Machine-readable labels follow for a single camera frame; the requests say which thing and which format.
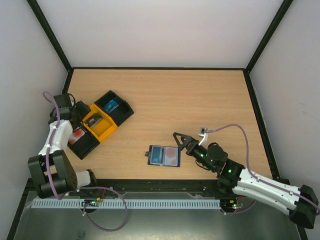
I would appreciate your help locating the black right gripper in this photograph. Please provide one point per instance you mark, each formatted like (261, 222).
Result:
(190, 144)

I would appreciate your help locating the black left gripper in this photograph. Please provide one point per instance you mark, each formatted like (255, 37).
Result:
(85, 108)

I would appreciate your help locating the black VIP card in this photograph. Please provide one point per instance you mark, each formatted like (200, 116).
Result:
(93, 120)

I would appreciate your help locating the blue leather card holder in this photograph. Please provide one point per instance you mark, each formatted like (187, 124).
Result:
(179, 157)

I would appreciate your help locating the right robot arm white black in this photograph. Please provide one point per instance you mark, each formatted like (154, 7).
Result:
(299, 203)

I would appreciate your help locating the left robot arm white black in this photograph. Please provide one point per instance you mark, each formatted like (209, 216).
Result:
(51, 171)

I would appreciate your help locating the red white card in holder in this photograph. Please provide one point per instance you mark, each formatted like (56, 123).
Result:
(171, 156)

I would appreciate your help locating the white red card in bin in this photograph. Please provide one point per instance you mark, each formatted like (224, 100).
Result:
(76, 135)

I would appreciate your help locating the blue credit card in bin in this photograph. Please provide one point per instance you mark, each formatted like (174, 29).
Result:
(110, 106)

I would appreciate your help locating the blue card in holder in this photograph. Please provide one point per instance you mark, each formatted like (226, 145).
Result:
(156, 155)

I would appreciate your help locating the yellow bin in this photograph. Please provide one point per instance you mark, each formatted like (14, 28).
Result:
(103, 128)

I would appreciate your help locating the black bin near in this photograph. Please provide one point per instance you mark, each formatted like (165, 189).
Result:
(85, 145)

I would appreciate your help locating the black bin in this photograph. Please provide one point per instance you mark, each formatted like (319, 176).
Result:
(85, 145)
(121, 113)

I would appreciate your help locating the black bin far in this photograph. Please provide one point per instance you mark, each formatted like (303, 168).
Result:
(121, 113)

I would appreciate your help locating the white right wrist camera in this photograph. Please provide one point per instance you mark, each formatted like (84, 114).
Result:
(203, 133)

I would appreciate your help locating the black front mounting rail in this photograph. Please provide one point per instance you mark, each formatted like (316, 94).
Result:
(205, 188)

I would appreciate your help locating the black aluminium frame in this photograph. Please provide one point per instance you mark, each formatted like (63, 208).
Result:
(281, 12)

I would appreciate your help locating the light blue slotted cable duct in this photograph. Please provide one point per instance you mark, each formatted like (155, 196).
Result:
(193, 204)

